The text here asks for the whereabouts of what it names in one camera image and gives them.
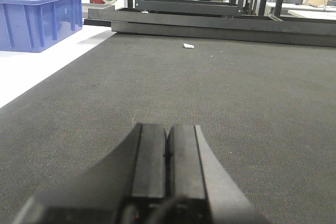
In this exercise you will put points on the white background table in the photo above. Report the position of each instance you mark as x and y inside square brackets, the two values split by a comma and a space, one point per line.
[308, 11]

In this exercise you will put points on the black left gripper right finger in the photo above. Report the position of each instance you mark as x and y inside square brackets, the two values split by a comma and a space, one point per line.
[195, 172]

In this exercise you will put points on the white paper scrap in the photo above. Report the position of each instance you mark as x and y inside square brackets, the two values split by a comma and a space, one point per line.
[188, 46]

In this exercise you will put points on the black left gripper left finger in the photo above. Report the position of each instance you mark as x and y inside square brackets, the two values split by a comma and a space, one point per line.
[133, 171]

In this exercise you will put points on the dark grey table mat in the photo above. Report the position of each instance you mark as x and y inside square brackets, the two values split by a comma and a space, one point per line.
[266, 110]

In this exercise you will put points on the blue plastic bin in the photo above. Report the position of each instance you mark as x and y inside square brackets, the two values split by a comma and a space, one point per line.
[36, 25]

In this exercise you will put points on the black metal frame rails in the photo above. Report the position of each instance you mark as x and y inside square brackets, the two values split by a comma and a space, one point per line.
[218, 19]

